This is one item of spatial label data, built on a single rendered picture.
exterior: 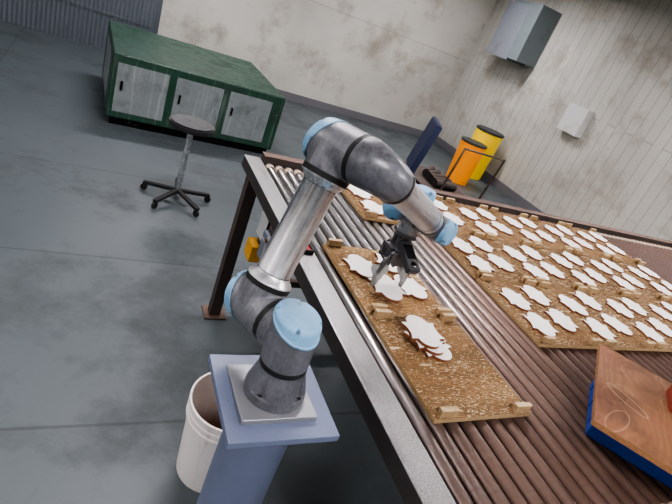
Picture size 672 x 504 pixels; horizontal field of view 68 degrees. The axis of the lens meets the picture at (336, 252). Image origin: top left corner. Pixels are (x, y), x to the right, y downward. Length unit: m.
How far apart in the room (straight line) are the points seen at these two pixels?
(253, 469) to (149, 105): 4.21
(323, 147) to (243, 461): 0.77
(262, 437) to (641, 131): 6.52
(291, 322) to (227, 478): 0.48
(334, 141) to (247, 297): 0.41
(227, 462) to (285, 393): 0.27
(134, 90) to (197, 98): 0.56
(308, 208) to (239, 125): 4.23
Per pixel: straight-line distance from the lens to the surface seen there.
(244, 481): 1.37
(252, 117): 5.32
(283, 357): 1.12
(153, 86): 5.09
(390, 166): 1.06
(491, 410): 1.47
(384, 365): 1.42
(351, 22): 8.63
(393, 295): 1.62
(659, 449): 1.60
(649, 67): 7.44
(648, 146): 7.09
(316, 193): 1.12
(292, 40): 8.36
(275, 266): 1.15
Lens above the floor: 1.74
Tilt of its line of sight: 26 degrees down
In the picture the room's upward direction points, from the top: 22 degrees clockwise
